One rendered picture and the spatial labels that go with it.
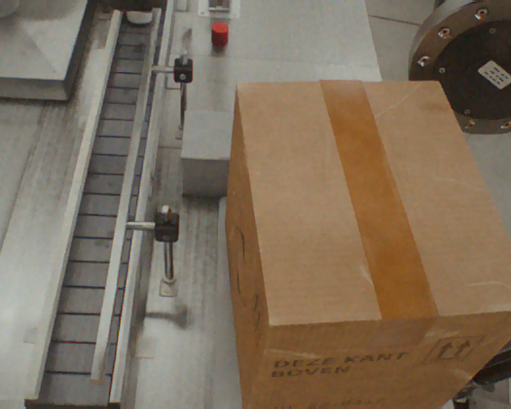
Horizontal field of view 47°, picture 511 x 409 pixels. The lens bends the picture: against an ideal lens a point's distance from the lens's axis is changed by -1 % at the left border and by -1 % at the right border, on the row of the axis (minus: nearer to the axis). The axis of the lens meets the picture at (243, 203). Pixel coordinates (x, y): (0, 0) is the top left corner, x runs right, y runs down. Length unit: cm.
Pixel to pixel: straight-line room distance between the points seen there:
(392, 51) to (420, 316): 226
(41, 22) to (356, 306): 87
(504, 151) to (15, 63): 185
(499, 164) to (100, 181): 177
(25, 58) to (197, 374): 63
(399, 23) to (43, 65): 208
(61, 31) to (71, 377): 66
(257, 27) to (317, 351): 84
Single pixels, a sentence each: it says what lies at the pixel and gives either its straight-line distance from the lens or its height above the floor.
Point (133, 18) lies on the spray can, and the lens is 116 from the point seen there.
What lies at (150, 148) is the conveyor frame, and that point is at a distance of 93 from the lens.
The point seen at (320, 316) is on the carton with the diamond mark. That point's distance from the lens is 50.
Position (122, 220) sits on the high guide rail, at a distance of 74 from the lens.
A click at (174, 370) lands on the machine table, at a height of 83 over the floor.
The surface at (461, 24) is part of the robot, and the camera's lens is 72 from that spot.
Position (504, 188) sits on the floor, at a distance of 231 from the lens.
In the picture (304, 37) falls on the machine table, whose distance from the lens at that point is 125.
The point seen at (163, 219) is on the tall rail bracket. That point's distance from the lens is 72.
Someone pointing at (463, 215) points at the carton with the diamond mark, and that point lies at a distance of 60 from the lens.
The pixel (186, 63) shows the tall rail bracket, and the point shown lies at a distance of 93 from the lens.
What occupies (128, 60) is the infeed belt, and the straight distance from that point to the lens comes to 108.
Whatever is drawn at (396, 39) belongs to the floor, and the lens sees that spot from 280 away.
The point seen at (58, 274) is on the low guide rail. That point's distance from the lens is 76.
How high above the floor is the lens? 155
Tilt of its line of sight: 52 degrees down
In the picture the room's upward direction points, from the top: 7 degrees clockwise
